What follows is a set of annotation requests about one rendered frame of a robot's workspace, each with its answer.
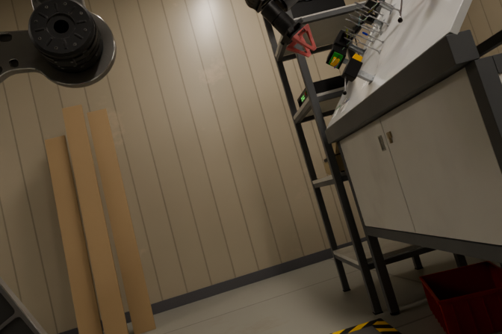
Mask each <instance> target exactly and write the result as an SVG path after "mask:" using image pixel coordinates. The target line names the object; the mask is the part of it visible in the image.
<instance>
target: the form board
mask: <svg viewBox="0 0 502 334"><path fill-rule="evenodd" d="M385 2H387V3H389V4H391V5H393V6H394V4H395V3H396V5H395V6H394V7H395V8H397V9H398V10H399V9H400V3H401V0H385ZM471 2H472V0H403V7H402V19H403V21H402V22H401V23H399V22H398V21H397V20H398V19H399V16H400V14H399V12H398V11H397V10H395V9H393V11H392V12H391V14H390V15H389V13H390V11H388V10H386V9H384V8H381V11H380V12H379V13H381V14H384V16H383V17H382V16H380V18H379V19H380V20H382V21H383V20H384V19H385V22H386V23H390V25H389V26H387V25H386V24H384V23H383V25H382V27H381V29H380V32H382V35H381V36H380V34H379V33H378V34H377V32H374V34H372V35H371V36H372V37H375V38H377V39H379V40H381V41H384V43H383V44H382V42H380V41H378V40H375V39H374V38H373V39H372V41H375V42H374V44H373V43H371V44H370V45H369V46H371V47H373V48H375V49H377V50H382V51H381V52H380V54H379V53H378V52H377V51H375V50H373V49H370V48H367V49H366V51H365V54H364V56H363V58H362V61H361V62H362V63H363V64H362V66H361V69H360V70H362V71H364V72H366V73H369V74H371V75H375V77H374V80H373V81H372V82H371V83H370V84H368V83H369V82H368V81H367V83H366V85H365V86H364V87H363V88H362V86H363V84H364V82H365V80H363V79H361V78H359V77H356V79H355V80H354V81H353V82H351V81H348V82H347V85H346V92H347V94H346V95H344V94H342V96H341V98H340V100H339V102H338V105H337V107H338V106H339V105H341V106H342V105H343V103H344V100H345V99H347V100H348V99H350V100H349V102H348V104H347V107H346V108H345V110H344V111H343V112H342V113H341V111H342V109H343V108H342V109H341V106H340V108H339V109H338V113H337V114H336V116H335V117H334V118H333V116H334V114H333V115H332V118H331V120H330V122H329V125H328V126H327V128H326V129H328V128H329V127H330V126H332V125H333V124H334V123H336V122H337V121H338V120H340V119H341V118H342V117H343V116H344V115H346V114H347V113H348V112H350V111H351V110H352V109H354V108H355V107H356V106H357V105H358V104H360V103H361V102H362V101H364V100H365V99H366V98H368V97H369V96H370V95H371V94H372V93H374V92H375V91H376V90H378V89H379V88H380V87H381V86H383V85H384V84H385V83H386V82H388V81H389V80H390V79H392V78H393V77H394V76H396V74H398V73H399V72H400V71H402V70H403V69H404V68H406V67H407V66H408V65H410V63H412V62H413V61H414V60H416V59H417V58H418V57H420V56H421V55H422V54H423V53H425V52H426V51H427V50H428V49H430V48H431V47H432V46H434V45H435V44H436V43H437V42H438V41H440V40H441V39H442V38H444V37H445V36H446V35H449V34H458V33H459V30H460V28H461V26H462V24H463V21H464V19H465V16H466V14H467V12H468V9H469V7H470V5H471ZM347 100H346V101H347ZM337 107H336V109H337ZM336 109H335V111H336ZM335 111H334V113H335Z"/></svg>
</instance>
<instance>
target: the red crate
mask: <svg viewBox="0 0 502 334"><path fill-rule="evenodd" d="M419 278H420V280H421V281H422V285H423V287H424V291H425V294H426V297H427V301H428V303H429V306H430V310H431V311H432V312H433V314H434V315H435V317H436V318H437V320H438V322H439V323H440V324H441V327H443V329H444V331H445V332H446V333H447V334H490V333H497V332H501V331H502V268H500V267H498V266H497V265H495V264H493V263H492V262H490V261H486V262H480V263H476V264H472V265H467V266H464V267H458V268H454V269H450V270H445V271H442V272H438V273H432V274H428V275H425V276H420V277H419Z"/></svg>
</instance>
